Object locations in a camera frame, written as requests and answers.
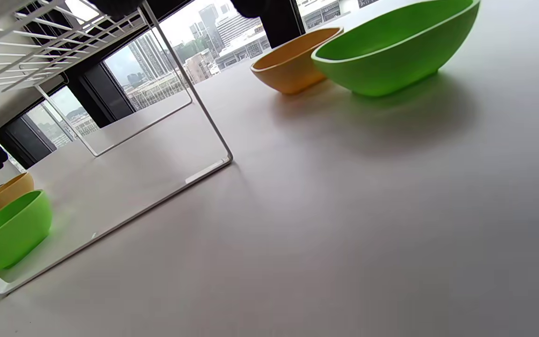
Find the person's right hand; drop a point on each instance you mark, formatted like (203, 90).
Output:
(115, 9)

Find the green small dish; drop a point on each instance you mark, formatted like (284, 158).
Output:
(12, 234)
(391, 70)

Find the yellow small dish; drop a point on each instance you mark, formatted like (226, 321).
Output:
(7, 192)
(288, 70)

